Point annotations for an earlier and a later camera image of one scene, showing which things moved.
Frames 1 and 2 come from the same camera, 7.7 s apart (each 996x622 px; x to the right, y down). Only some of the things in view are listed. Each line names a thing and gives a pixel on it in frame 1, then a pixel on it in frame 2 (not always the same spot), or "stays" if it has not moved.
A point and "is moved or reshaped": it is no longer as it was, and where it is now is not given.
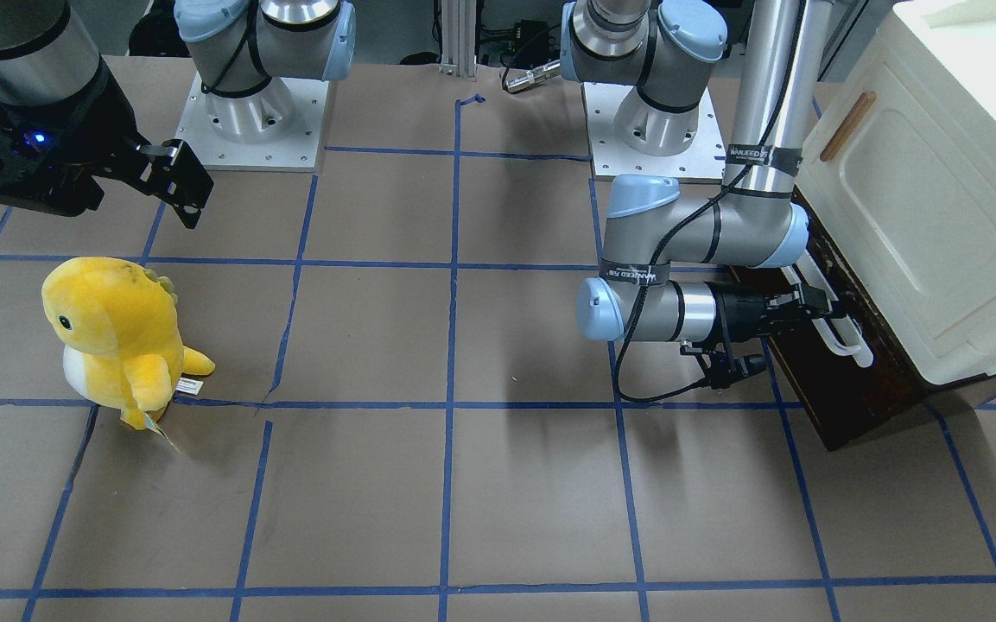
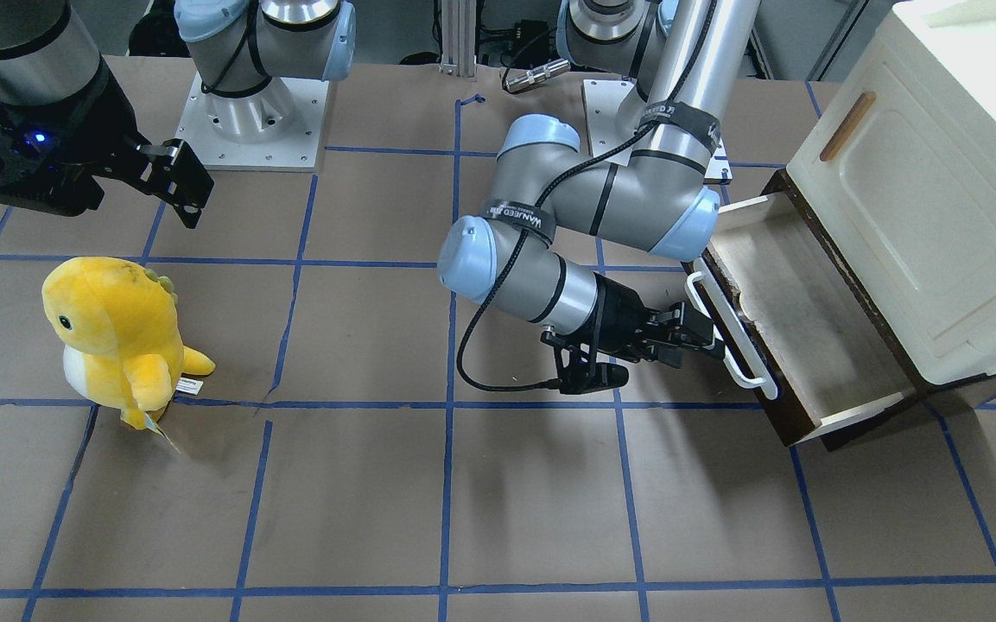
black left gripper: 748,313 → 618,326
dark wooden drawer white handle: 847,370 is moved or reshaped
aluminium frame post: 459,38 stays
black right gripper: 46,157 stays
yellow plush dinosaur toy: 123,348 stays
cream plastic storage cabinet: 929,174 stays
